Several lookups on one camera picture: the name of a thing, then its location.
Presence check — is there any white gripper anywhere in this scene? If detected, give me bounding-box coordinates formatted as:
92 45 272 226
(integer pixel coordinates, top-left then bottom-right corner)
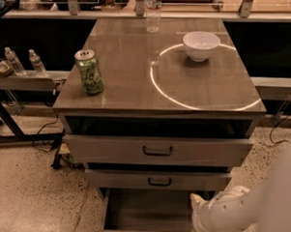
189 193 227 232

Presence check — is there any grey drawer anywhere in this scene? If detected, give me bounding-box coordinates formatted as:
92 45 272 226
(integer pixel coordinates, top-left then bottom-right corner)
85 169 231 191
64 134 253 167
87 183 219 232

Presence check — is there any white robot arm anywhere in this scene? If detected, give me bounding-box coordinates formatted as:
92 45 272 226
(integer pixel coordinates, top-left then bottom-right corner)
189 144 291 232

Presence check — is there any grey drawer cabinet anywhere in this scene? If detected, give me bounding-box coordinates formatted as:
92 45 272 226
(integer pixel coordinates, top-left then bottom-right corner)
48 12 271 210

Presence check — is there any white bowl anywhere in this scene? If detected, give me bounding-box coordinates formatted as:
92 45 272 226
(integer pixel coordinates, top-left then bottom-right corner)
182 31 220 62

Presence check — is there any green soda can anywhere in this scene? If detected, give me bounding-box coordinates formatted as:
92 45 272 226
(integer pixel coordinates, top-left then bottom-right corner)
74 49 103 95

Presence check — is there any clear plastic bottle on cabinet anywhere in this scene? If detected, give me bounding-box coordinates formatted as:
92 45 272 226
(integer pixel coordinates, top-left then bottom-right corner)
144 0 162 34

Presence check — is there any right water bottle on shelf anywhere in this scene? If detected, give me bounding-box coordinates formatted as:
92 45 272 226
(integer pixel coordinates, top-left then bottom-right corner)
28 49 48 77

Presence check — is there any water bottle on shelf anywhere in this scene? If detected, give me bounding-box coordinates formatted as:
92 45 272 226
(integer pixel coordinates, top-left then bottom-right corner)
4 46 25 76
28 49 48 77

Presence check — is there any left water bottle on shelf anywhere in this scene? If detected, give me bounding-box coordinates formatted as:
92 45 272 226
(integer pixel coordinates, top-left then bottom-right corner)
4 46 25 76

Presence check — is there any grey side shelf table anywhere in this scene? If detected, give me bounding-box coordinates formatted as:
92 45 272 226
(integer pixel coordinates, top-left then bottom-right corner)
0 58 69 144

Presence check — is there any small bowl on shelf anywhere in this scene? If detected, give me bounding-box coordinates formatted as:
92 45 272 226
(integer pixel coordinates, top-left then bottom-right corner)
0 60 11 74

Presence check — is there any black floor cable right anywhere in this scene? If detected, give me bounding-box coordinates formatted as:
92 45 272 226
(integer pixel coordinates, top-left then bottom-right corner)
268 95 291 146

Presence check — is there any black floor cable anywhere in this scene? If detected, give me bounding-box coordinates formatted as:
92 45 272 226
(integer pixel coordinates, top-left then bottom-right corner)
29 115 65 155
268 95 291 146

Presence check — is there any black floor cable left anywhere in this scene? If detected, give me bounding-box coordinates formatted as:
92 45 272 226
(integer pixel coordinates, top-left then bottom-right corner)
29 115 65 155

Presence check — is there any back workbench rail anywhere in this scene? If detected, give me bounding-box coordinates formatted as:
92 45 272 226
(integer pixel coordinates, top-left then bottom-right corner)
6 0 291 22

